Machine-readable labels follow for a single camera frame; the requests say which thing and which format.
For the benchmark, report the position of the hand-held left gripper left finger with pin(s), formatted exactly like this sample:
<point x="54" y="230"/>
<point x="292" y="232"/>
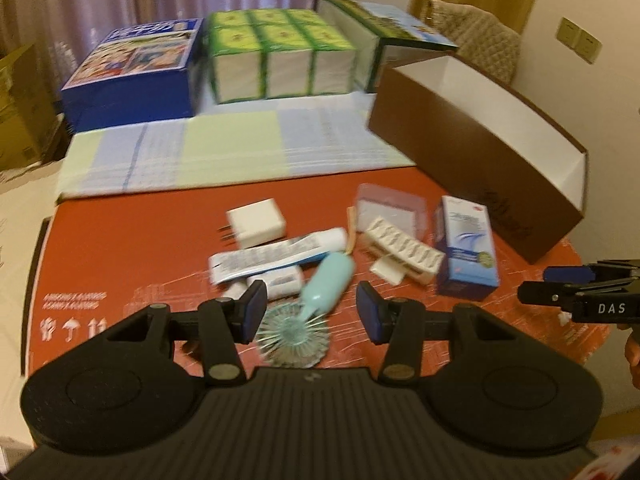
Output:
<point x="254" y="307"/>

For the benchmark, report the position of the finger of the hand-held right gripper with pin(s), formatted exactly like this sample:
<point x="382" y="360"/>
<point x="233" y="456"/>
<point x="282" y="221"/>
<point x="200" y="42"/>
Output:
<point x="542" y="293"/>
<point x="567" y="274"/>

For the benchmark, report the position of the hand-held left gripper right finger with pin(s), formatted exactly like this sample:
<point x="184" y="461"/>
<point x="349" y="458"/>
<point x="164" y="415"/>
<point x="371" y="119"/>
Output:
<point x="369" y="310"/>

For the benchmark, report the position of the teal scalp massager brush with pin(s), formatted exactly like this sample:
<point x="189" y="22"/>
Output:
<point x="327" y="285"/>

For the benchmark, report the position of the white pill blister tray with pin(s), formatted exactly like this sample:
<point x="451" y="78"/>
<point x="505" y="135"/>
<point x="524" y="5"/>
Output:
<point x="400" y="250"/>

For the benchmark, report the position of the blue and white medicine box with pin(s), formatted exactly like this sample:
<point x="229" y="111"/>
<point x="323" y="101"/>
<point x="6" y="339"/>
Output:
<point x="467" y="255"/>

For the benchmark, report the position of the clear plastic case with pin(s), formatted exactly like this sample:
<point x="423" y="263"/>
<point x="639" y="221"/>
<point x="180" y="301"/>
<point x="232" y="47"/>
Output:
<point x="392" y="200"/>

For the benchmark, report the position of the brown cardboard box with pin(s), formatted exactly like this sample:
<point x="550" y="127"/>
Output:
<point x="465" y="155"/>

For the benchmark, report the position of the person's right hand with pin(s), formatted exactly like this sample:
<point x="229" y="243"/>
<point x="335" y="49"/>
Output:
<point x="634" y="360"/>

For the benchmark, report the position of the white squeeze tube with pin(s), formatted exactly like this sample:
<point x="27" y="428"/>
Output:
<point x="277" y="255"/>

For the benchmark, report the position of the orange wooden stick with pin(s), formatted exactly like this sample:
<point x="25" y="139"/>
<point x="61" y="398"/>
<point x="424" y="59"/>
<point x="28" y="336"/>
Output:
<point x="352" y="230"/>

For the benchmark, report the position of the white charger plug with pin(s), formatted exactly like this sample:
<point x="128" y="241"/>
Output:
<point x="257" y="222"/>

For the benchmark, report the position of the red printed cardboard sheet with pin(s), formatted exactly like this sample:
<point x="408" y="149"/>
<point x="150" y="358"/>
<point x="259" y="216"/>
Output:
<point x="140" y="240"/>

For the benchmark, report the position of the plaid pastel cloth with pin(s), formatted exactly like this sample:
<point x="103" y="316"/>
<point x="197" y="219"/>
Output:
<point x="225" y="150"/>

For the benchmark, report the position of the beige quilted cushion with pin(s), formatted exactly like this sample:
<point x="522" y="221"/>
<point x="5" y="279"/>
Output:
<point x="480" y="40"/>

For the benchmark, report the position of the green tissue multipack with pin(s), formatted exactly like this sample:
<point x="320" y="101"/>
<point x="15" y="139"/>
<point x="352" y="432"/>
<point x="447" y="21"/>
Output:
<point x="280" y="55"/>

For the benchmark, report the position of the blue picture box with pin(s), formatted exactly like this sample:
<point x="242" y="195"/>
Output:
<point x="130" y="82"/>

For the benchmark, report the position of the green and white carton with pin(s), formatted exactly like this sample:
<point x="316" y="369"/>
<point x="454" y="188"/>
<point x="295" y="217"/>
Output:
<point x="385" y="30"/>

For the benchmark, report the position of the brown cardboard carton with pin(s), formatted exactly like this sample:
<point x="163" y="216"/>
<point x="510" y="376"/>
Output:
<point x="22" y="110"/>

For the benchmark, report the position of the gold wall switch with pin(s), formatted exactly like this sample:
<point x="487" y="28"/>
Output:
<point x="568" y="32"/>
<point x="589" y="46"/>

